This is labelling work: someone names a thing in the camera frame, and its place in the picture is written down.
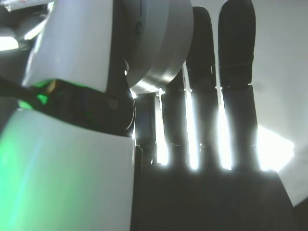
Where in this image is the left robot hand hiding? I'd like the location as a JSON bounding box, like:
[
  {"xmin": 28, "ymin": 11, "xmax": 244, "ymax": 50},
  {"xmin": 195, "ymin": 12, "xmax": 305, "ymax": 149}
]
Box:
[{"xmin": 0, "ymin": 0, "xmax": 295, "ymax": 231}]

